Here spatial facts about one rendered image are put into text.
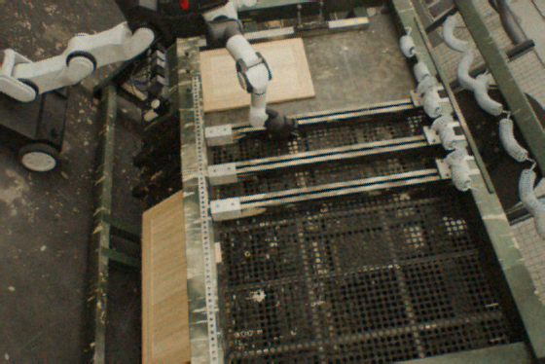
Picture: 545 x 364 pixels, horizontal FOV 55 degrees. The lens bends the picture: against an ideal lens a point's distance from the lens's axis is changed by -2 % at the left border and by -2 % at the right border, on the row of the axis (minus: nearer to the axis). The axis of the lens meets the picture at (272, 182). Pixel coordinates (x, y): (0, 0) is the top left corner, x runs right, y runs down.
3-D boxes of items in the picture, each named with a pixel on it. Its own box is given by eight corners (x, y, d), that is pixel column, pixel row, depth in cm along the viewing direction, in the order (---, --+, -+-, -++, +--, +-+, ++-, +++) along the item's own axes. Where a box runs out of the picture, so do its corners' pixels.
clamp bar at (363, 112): (206, 133, 260) (198, 100, 240) (443, 99, 262) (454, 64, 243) (207, 150, 255) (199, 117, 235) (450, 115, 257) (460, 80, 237)
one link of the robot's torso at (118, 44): (58, 62, 245) (143, 23, 233) (62, 38, 254) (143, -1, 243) (80, 83, 257) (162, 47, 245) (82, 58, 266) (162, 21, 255)
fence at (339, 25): (199, 46, 297) (198, 40, 293) (366, 22, 298) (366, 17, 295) (199, 52, 294) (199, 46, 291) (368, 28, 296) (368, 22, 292)
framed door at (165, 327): (145, 214, 294) (142, 213, 293) (217, 170, 270) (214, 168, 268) (146, 379, 244) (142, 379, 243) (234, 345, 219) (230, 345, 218)
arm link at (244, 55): (272, 60, 207) (248, 30, 219) (242, 73, 204) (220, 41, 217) (274, 83, 216) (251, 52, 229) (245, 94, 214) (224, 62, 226)
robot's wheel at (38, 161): (17, 169, 273) (19, 147, 258) (18, 163, 276) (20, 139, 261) (56, 175, 281) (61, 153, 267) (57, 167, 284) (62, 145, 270)
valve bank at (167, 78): (128, 52, 294) (158, 28, 283) (148, 65, 304) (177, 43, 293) (126, 120, 266) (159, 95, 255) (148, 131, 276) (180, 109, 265)
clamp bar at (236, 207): (212, 205, 237) (202, 175, 217) (471, 167, 239) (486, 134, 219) (214, 225, 231) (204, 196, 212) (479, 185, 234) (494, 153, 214)
